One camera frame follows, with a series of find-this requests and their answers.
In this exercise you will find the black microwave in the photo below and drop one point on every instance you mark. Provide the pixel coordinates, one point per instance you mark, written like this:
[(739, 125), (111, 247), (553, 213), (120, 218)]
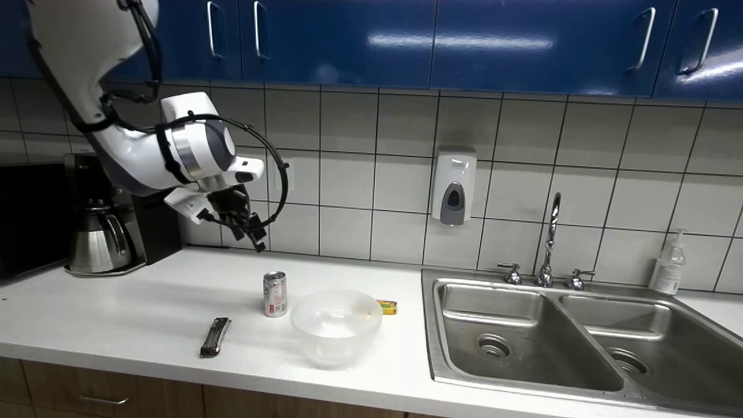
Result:
[(32, 222)]

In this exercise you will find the steel coffee pot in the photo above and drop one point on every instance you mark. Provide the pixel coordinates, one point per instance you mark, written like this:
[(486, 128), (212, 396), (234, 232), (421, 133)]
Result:
[(98, 240)]

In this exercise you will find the black coffee maker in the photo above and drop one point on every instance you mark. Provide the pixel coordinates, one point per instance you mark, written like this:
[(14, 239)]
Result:
[(155, 234)]

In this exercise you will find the wooden drawer front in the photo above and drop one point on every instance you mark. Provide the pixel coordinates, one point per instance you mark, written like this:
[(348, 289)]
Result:
[(117, 386)]

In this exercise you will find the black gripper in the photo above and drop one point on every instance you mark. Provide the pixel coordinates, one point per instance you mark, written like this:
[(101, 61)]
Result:
[(223, 201)]

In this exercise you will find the clear soap bottle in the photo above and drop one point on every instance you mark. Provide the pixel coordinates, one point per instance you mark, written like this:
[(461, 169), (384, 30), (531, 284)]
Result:
[(668, 271)]

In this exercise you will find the steel double sink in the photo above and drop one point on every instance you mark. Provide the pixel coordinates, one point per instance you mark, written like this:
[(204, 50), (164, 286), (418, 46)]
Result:
[(541, 349)]

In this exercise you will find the silver red soda can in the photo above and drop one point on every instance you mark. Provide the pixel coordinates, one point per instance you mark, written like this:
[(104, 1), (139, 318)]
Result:
[(274, 295)]

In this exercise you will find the small yellow object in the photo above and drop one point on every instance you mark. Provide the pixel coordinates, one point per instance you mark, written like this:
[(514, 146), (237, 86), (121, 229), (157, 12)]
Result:
[(388, 307)]

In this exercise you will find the white wall soap dispenser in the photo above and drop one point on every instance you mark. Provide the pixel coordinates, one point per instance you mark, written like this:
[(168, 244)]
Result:
[(454, 186)]

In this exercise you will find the blue cabinet door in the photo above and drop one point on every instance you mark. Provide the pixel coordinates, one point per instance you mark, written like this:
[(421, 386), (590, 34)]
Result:
[(186, 47), (534, 47), (720, 70), (341, 42)]

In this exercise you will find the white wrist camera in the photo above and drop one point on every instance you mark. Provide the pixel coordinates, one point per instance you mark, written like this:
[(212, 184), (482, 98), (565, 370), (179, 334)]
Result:
[(186, 206)]

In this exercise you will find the chrome faucet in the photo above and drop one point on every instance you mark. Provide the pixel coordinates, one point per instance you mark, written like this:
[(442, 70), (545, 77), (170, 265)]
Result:
[(551, 234)]

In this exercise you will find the black remote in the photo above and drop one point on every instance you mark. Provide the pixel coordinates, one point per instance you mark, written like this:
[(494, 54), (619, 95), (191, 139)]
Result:
[(218, 337)]

